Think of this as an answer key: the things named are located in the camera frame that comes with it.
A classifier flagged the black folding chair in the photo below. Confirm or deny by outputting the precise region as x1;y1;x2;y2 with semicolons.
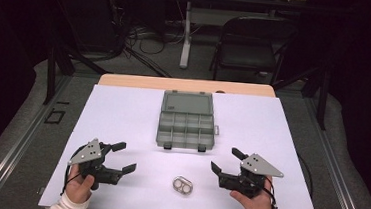
207;12;298;88

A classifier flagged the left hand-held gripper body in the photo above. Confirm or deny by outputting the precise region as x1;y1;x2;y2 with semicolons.
66;136;127;194

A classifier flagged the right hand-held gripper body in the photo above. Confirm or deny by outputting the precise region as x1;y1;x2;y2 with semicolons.
216;150;286;202

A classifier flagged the person's left hand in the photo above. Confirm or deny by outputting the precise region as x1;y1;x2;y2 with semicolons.
63;163;96;206

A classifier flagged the black metal stand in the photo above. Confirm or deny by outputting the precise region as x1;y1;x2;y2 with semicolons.
41;0;117;110
267;57;333;132

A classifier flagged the white table board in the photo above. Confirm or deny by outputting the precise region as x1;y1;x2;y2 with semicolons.
38;80;328;209

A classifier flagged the black cable beside table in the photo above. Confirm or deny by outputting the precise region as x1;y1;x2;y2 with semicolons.
293;152;318;200

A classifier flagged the wooden table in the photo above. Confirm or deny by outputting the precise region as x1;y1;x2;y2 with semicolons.
44;67;320;209

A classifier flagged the small metal ring piece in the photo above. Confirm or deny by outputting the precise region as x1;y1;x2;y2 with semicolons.
170;175;195;197

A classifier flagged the right hand-held gripper black cable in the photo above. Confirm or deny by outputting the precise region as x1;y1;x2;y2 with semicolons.
259;175;281;209

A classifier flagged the metal floor rail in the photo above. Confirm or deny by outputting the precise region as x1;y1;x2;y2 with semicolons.
294;93;371;209
0;69;74;209

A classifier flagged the grey plastic compartment box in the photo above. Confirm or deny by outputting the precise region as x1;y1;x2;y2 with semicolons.
155;87;223;154

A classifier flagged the left hand-held gripper black cable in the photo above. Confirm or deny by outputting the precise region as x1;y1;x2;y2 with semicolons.
60;143;88;199

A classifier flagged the bundle of floor cables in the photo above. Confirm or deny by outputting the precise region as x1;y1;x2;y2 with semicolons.
102;0;191;80

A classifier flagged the person's right hand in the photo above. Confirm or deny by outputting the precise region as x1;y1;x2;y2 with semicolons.
228;172;277;209

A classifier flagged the hand-held gripper black cable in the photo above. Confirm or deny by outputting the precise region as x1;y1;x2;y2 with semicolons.
259;175;281;209
60;143;88;199

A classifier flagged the white-legged background desk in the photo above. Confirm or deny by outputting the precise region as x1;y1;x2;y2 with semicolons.
159;0;309;80

